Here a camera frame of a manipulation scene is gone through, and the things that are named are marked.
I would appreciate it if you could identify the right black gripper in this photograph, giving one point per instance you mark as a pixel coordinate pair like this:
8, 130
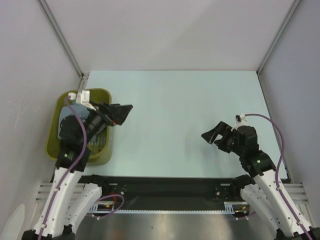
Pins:
223, 129

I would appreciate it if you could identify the aluminium frame rail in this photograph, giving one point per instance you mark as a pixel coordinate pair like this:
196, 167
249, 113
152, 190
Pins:
295, 190

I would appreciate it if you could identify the right aluminium corner post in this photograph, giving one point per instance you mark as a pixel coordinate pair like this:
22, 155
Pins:
279, 34

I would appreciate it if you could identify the olive green plastic basket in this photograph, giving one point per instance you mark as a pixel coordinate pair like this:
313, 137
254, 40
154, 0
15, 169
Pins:
100, 146

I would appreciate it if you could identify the blue-grey t shirt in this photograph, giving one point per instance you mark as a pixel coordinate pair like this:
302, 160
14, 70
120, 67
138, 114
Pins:
83, 113

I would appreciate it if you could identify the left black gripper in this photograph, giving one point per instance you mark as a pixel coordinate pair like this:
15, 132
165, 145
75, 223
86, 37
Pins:
107, 111

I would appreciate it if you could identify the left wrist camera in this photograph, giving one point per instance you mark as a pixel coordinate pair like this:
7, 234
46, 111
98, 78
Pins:
83, 98

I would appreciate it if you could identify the left aluminium corner post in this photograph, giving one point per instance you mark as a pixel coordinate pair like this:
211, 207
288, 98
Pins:
53, 23

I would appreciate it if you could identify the aluminium corner post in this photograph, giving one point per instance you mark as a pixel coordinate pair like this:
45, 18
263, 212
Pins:
53, 23
279, 34

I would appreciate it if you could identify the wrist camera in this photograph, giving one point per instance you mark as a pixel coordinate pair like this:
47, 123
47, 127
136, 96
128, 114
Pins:
83, 98
240, 121

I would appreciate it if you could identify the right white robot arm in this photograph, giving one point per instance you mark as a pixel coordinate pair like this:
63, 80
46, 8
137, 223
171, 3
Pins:
260, 187

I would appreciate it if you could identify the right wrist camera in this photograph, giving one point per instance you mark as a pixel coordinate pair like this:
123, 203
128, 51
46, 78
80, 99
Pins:
240, 121

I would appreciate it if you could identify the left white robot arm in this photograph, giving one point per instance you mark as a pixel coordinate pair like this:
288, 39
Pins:
60, 218

